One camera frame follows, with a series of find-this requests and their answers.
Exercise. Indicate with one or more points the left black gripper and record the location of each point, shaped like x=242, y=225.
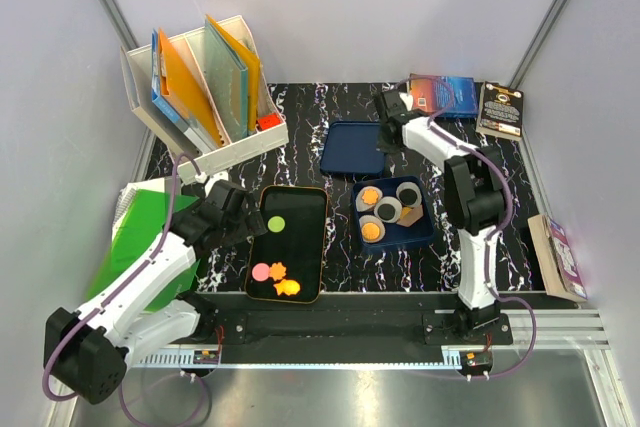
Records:
x=249, y=225

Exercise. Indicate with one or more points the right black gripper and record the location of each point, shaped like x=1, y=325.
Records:
x=384, y=145

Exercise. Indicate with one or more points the blue tin lid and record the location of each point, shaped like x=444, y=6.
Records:
x=351, y=148

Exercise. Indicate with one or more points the orange leaf cookie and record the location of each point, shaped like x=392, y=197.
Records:
x=370, y=196

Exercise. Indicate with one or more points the orange dotted round cookie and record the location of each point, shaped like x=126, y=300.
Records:
x=371, y=232

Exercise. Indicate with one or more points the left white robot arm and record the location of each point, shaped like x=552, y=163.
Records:
x=88, y=351

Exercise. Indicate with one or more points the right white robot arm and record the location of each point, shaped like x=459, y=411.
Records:
x=477, y=201

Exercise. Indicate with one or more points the green round cookie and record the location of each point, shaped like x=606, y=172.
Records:
x=276, y=224

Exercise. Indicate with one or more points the blue orange book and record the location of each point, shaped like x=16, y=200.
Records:
x=451, y=96

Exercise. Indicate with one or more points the black gold-rimmed tray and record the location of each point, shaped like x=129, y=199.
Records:
x=300, y=246

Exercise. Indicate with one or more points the pink round cookie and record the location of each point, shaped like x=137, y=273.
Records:
x=260, y=272

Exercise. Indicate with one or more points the orange flower cookie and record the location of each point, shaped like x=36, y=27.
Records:
x=277, y=271

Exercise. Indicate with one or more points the orange fish cookie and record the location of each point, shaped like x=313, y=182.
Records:
x=288, y=287

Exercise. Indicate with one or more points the red small box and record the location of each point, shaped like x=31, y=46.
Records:
x=268, y=121

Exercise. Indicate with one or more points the white paper cookie cup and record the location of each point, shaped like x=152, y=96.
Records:
x=391, y=200

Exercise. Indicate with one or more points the blue tin box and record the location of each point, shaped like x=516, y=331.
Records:
x=419, y=235

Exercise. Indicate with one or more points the green clip file folder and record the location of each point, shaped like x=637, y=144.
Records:
x=143, y=222

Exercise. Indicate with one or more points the black paperback book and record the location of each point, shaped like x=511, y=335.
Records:
x=500, y=112

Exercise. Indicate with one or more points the white file organizer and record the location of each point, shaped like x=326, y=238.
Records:
x=142, y=77

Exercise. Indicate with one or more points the teal speckled folder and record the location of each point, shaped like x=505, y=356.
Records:
x=226, y=75

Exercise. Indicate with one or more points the yellow orange folder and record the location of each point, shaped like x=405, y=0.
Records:
x=237, y=32

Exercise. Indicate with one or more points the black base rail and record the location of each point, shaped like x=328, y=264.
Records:
x=346, y=330

